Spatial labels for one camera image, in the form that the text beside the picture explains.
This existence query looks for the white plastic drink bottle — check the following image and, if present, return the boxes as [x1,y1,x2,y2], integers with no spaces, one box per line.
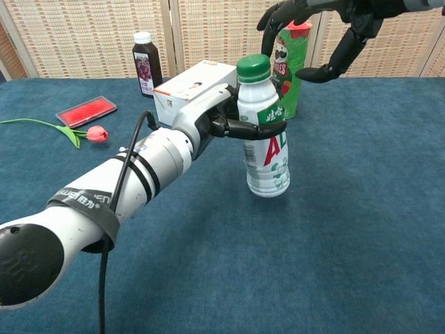
[236,78,291,198]

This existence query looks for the artificial pink tulip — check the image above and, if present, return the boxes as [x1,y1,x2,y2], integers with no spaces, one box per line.
[0,118,109,150]

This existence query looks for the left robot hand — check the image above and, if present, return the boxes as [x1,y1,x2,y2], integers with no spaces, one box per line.
[171,83,288,161]

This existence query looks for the white cardboard box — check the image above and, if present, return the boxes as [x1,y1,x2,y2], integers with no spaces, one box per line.
[153,59,238,128]

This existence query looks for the dark juice bottle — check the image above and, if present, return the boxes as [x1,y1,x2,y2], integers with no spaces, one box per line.
[131,31,163,99]

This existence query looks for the woven bamboo folding screen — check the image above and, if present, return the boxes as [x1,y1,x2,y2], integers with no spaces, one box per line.
[0,0,445,81]

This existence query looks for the black left arm strap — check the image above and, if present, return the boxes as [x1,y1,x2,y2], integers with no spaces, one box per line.
[47,189,121,244]

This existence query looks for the blue felt table cover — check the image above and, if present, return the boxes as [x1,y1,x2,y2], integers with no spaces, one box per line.
[0,77,445,334]

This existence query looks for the red ink pad case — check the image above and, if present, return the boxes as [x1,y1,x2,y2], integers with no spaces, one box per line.
[55,95,118,128]

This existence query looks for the green Pringles can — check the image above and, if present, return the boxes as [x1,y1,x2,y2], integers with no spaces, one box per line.
[269,19,313,120]

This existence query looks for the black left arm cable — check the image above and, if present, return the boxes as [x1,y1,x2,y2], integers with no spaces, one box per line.
[98,110,156,334]

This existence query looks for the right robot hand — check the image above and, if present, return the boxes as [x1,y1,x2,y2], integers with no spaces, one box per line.
[257,0,445,84]

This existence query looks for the green screw bottle cap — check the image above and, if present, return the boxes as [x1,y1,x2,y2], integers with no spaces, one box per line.
[236,54,272,84]

